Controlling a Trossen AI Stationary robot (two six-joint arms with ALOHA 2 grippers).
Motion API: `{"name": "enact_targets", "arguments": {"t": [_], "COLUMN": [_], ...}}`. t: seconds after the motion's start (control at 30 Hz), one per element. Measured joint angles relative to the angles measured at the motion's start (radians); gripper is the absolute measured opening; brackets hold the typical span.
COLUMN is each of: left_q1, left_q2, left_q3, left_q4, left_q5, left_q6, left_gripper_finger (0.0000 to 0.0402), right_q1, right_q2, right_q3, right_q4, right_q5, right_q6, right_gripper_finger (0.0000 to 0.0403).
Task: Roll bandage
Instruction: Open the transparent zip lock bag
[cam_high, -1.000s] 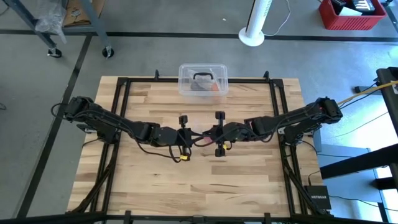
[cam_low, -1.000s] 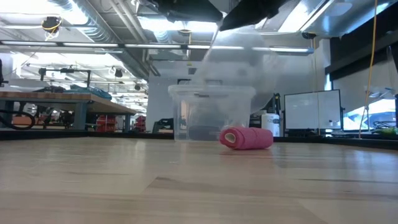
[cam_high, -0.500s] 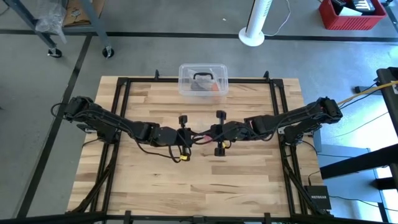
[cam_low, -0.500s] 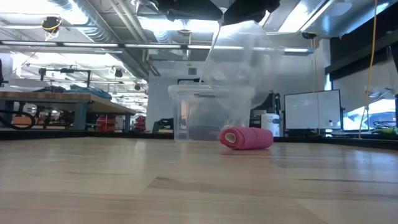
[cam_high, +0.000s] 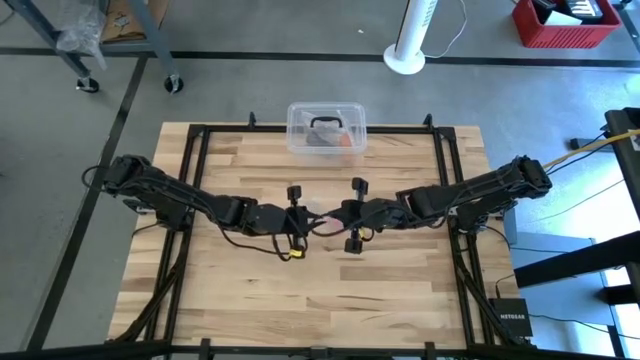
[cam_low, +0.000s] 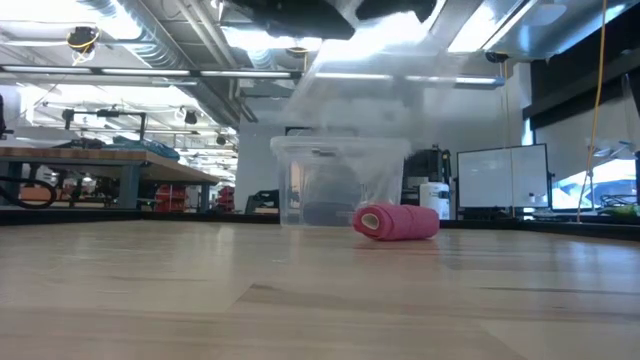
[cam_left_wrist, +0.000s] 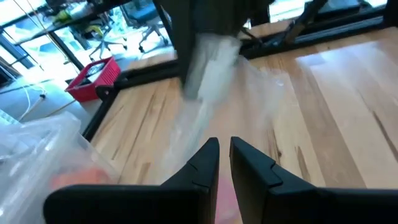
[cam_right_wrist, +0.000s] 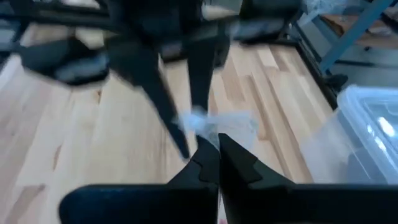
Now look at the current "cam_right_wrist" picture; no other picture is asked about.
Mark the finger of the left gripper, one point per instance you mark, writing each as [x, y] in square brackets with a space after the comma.
[146, 74]
[200, 77]

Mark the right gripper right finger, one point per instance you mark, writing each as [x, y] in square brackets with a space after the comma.
[295, 205]

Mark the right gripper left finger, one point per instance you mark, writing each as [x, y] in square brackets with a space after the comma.
[140, 205]

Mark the clear plastic bag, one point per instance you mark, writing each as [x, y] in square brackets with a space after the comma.
[230, 124]

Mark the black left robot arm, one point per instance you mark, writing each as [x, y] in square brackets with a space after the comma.
[62, 62]

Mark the clear plastic storage box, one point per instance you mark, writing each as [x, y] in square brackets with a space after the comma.
[357, 133]

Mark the wooden workbench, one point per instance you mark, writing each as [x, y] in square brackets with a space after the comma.
[351, 34]

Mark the black table edge rail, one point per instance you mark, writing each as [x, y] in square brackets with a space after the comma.
[314, 71]

